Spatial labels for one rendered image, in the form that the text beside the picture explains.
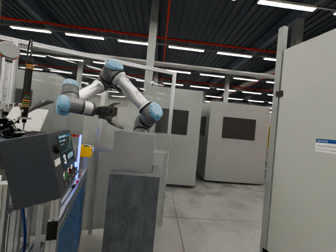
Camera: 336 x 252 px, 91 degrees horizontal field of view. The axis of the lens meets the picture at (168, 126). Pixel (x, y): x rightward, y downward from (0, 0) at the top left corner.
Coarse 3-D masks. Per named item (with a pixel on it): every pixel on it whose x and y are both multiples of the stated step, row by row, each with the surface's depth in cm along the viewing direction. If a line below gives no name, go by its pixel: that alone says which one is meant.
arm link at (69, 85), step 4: (64, 80) 85; (68, 80) 85; (72, 80) 86; (64, 84) 83; (68, 84) 83; (72, 84) 84; (76, 84) 87; (64, 88) 82; (68, 88) 82; (72, 88) 83; (76, 88) 85; (60, 92) 86; (64, 92) 81; (72, 92) 81; (76, 92) 84
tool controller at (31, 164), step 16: (0, 144) 42; (16, 144) 43; (32, 144) 44; (48, 144) 46; (64, 144) 59; (16, 160) 43; (32, 160) 44; (48, 160) 46; (16, 176) 43; (32, 176) 44; (48, 176) 46; (16, 192) 43; (32, 192) 45; (48, 192) 46; (16, 208) 44
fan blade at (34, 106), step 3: (36, 102) 133; (39, 102) 131; (42, 102) 128; (45, 102) 127; (48, 102) 127; (51, 102) 127; (33, 105) 130; (36, 105) 125; (39, 105) 124; (42, 105) 123; (30, 108) 125; (33, 108) 121; (36, 108) 120; (30, 111) 117
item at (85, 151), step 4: (84, 144) 154; (88, 144) 157; (80, 148) 142; (84, 148) 143; (88, 148) 144; (80, 152) 142; (84, 152) 143; (88, 152) 144; (92, 152) 158; (80, 156) 142; (84, 156) 143; (88, 156) 144
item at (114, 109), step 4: (100, 108) 87; (104, 108) 87; (108, 108) 86; (112, 108) 85; (116, 108) 86; (96, 112) 88; (100, 112) 87; (104, 112) 86; (108, 112) 85; (112, 112) 85; (116, 112) 86
